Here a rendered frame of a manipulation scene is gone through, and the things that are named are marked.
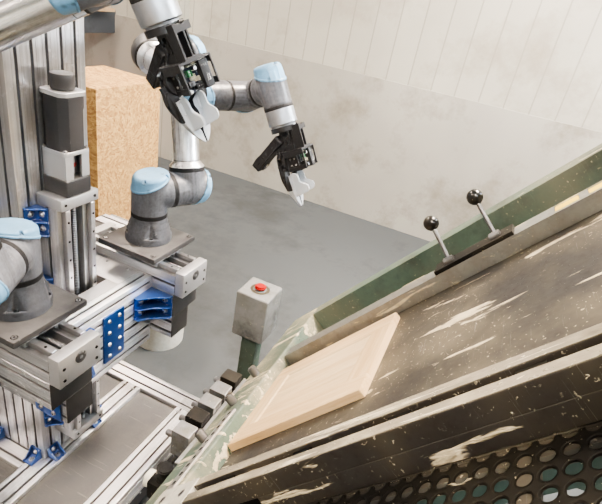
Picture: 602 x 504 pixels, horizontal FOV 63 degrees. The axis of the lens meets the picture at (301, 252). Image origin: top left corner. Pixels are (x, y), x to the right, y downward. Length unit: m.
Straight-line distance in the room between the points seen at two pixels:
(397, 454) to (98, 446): 1.60
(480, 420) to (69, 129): 1.18
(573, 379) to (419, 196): 4.13
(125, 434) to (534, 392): 1.79
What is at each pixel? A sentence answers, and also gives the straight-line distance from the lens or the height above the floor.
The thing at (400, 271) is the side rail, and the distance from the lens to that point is 1.49.
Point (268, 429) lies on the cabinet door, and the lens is 1.15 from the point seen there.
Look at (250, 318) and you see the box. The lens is 1.71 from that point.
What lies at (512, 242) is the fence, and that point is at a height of 1.46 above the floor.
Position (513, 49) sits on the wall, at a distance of 4.41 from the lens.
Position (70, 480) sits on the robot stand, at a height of 0.21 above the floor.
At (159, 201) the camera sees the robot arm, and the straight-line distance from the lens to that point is 1.63.
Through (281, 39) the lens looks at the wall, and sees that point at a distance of 4.89.
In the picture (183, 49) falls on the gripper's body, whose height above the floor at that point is 1.73.
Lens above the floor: 1.86
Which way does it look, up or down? 28 degrees down
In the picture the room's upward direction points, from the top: 11 degrees clockwise
